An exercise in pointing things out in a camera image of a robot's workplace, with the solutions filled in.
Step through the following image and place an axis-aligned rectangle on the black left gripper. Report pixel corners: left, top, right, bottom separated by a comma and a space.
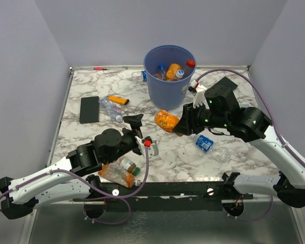
104, 115, 144, 165

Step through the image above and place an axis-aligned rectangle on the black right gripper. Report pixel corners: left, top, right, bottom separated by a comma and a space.
173, 100, 228, 135

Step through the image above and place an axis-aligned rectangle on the orange bottle front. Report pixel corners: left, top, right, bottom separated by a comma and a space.
155, 110, 179, 133

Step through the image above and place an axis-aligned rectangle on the blue label water bottle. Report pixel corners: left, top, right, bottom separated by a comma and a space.
194, 135, 230, 163

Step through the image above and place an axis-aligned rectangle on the large crushed orange-label bottle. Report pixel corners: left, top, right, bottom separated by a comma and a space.
154, 74, 163, 80

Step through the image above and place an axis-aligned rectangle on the blue cap Pepsi bottle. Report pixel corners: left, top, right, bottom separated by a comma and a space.
158, 64, 166, 80

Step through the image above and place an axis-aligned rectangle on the clear bottle white cap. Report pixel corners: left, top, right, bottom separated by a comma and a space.
172, 69, 184, 81

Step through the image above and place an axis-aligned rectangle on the small orange juice bottle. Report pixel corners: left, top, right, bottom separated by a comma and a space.
166, 63, 181, 80

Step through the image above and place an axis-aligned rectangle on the red cap tea bottle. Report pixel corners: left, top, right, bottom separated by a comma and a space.
182, 59, 196, 78

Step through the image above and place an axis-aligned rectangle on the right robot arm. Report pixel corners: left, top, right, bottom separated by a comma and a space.
173, 85, 305, 208

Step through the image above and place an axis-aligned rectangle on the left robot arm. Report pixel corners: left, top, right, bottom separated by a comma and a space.
0, 114, 148, 220

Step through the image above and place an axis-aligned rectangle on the blue plastic bin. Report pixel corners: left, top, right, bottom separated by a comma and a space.
143, 45, 196, 111

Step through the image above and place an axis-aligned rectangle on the orange utility knife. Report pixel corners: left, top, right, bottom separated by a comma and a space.
108, 96, 130, 105

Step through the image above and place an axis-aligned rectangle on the small clear crushed bottle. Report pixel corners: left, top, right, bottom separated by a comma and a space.
99, 97, 123, 123

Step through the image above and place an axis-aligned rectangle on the green cap bottle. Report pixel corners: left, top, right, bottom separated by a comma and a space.
119, 158, 140, 176

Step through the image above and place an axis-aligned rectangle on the black box left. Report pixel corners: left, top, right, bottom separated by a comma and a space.
79, 96, 100, 124

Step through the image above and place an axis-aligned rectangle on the black box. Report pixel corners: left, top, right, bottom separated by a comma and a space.
79, 96, 100, 124
215, 76, 238, 91

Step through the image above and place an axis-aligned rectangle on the orange bottle white cap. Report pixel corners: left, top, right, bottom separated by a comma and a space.
98, 163, 141, 188

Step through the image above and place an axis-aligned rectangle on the black box right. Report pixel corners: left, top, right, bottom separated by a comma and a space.
215, 76, 238, 91

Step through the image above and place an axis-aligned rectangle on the red marker pen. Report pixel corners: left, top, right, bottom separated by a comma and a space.
93, 67, 109, 71

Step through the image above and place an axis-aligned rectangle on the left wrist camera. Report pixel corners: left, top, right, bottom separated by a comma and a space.
135, 136, 159, 159

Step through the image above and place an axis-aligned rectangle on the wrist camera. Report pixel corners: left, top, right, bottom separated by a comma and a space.
135, 136, 159, 159
189, 80, 207, 108

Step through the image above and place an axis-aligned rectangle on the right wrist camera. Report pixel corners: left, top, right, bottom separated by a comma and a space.
189, 80, 207, 108

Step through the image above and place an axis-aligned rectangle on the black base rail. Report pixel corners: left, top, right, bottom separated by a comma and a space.
67, 181, 242, 217

